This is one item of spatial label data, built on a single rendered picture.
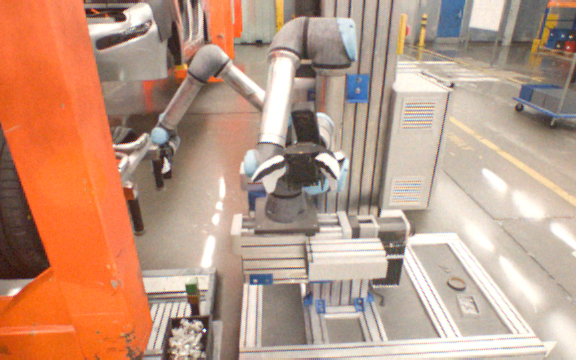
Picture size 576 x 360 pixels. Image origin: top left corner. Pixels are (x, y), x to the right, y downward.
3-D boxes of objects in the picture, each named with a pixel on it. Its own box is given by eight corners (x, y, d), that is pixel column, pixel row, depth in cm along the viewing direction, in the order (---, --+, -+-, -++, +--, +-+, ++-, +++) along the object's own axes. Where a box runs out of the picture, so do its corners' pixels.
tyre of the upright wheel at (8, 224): (-31, 319, 118) (66, 234, 181) (43, 315, 119) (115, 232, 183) (-91, 114, 99) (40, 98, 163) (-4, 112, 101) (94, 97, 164)
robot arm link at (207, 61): (223, 61, 152) (165, 151, 168) (226, 57, 162) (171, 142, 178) (199, 43, 149) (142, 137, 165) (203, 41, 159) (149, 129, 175)
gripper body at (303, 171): (324, 191, 72) (330, 166, 83) (319, 150, 69) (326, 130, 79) (286, 193, 74) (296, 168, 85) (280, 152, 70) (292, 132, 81)
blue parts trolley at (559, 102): (509, 109, 559) (526, 43, 516) (547, 109, 559) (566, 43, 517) (551, 131, 469) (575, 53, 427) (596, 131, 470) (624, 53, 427)
